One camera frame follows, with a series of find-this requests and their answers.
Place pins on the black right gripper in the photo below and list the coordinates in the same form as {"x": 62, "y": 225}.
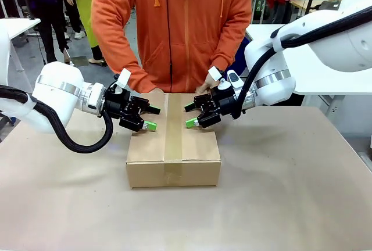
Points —
{"x": 218, "y": 104}

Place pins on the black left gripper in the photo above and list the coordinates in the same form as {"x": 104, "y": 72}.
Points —
{"x": 125, "y": 108}

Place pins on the brown cardboard shipping box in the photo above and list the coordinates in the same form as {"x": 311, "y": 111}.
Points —
{"x": 145, "y": 152}

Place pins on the person's left forearm orange sleeve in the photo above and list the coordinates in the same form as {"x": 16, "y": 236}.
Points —
{"x": 226, "y": 56}

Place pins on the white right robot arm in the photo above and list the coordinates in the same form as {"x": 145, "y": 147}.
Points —
{"x": 334, "y": 42}

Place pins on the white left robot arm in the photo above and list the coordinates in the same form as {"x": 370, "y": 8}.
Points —
{"x": 58, "y": 85}

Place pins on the person's right forearm orange sleeve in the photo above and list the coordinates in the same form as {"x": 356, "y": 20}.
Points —
{"x": 128, "y": 73}

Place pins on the person's right hand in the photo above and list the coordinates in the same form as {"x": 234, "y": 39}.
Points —
{"x": 157, "y": 91}

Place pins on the person's left hand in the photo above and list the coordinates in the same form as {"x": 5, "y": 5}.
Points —
{"x": 205, "y": 86}

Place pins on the brown packing tape strip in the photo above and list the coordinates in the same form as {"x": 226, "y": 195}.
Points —
{"x": 173, "y": 134}

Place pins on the person in orange hoodie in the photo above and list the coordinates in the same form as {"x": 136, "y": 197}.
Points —
{"x": 174, "y": 30}

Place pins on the person in yellow apron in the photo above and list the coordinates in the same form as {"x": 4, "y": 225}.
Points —
{"x": 84, "y": 7}

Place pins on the person in black clothes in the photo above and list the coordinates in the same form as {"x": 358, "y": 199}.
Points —
{"x": 49, "y": 7}

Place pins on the small white table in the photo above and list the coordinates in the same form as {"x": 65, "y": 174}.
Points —
{"x": 23, "y": 25}

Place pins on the dark bag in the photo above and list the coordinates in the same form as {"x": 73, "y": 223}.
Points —
{"x": 328, "y": 4}

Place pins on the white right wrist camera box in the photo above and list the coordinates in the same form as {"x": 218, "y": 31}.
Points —
{"x": 215, "y": 73}

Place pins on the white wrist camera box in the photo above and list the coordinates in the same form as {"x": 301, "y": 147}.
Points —
{"x": 215, "y": 73}
{"x": 124, "y": 77}

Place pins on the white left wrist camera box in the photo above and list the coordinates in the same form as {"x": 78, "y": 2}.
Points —
{"x": 124, "y": 77}

